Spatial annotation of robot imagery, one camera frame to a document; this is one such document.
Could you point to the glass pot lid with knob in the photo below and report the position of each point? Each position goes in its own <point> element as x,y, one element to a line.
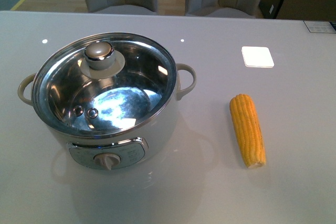
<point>74,99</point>

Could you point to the yellow corn cob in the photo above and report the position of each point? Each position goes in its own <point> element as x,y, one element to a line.
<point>248,131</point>

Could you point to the white square coaster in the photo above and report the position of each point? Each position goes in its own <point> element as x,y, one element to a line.
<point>257,57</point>

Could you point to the blue label sticker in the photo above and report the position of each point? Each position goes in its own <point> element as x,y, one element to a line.
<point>320,26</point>

